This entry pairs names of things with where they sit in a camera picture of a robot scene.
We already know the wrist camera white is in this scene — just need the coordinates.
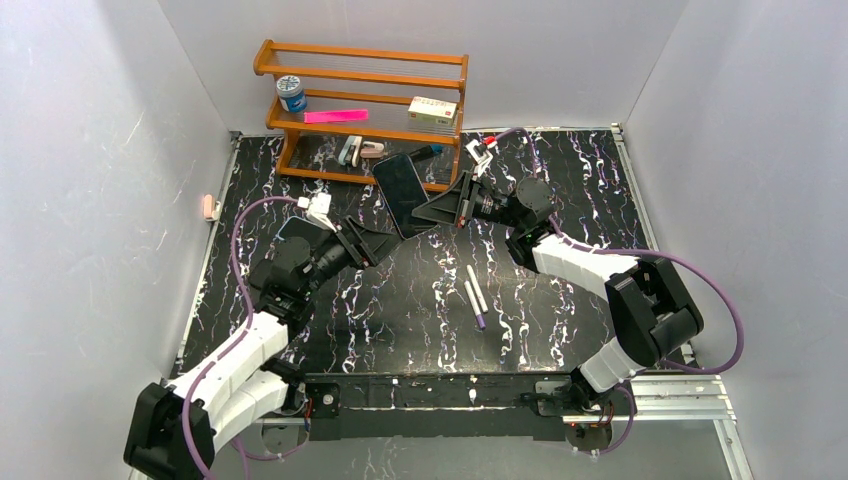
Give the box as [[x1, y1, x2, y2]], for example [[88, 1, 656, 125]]
[[297, 192, 337, 232], [465, 136, 495, 179]]

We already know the pink small stapler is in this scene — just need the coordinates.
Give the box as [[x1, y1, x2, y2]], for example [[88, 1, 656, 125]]
[[359, 141, 386, 159]]

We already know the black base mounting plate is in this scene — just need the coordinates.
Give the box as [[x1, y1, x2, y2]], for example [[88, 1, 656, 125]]
[[241, 374, 637, 442]]

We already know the pink wall clip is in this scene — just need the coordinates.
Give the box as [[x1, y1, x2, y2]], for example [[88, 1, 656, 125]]
[[202, 194, 221, 222]]

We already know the white purple marker left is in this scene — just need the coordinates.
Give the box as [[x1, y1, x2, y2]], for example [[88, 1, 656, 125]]
[[463, 280, 486, 331]]

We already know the white purple marker right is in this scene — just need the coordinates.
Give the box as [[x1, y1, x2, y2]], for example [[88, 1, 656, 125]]
[[466, 265, 489, 313]]

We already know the white red cardboard box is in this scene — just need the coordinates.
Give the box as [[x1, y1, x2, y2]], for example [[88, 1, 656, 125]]
[[407, 96, 458, 127]]

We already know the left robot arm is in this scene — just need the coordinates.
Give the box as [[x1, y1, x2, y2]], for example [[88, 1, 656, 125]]
[[123, 217, 403, 479]]

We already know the black smartphone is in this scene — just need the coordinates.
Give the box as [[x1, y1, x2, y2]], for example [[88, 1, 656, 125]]
[[372, 153, 436, 239]]

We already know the pink flat strip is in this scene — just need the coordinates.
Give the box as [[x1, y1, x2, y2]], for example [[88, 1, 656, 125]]
[[303, 109, 369, 124]]

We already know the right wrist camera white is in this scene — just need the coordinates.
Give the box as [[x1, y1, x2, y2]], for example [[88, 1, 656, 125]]
[[465, 136, 495, 179]]

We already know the blue phone on table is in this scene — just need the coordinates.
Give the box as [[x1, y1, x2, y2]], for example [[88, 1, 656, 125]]
[[275, 217, 323, 248]]

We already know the blue white round jar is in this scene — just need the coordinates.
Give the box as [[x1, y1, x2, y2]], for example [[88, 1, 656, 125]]
[[275, 75, 307, 113]]

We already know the purple cable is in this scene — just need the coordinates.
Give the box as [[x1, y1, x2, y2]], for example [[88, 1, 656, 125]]
[[182, 195, 319, 480], [483, 127, 745, 458]]

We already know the orange wooden shelf rack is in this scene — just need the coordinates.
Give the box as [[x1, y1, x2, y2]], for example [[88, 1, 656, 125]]
[[253, 39, 469, 192]]

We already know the black marker blue cap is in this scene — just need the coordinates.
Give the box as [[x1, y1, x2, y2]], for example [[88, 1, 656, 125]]
[[405, 144, 443, 163]]

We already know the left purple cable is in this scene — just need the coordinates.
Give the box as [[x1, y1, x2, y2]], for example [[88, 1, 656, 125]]
[[182, 195, 319, 480]]

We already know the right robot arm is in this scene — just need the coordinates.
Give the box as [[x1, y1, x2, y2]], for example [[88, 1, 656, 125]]
[[412, 171, 704, 409]]

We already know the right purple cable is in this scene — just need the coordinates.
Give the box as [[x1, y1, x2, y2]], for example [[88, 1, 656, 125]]
[[483, 127, 745, 458]]

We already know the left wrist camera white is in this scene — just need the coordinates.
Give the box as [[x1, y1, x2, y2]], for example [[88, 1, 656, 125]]
[[297, 192, 337, 232]]

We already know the teal white stapler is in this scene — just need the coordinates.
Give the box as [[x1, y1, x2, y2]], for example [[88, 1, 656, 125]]
[[337, 136, 363, 167]]

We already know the aluminium front rail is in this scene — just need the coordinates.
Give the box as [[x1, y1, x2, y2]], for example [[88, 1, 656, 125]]
[[148, 374, 737, 425]]

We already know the white purple marker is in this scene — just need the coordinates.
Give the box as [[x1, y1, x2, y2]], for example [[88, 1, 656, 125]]
[[466, 265, 489, 313], [463, 280, 486, 331]]

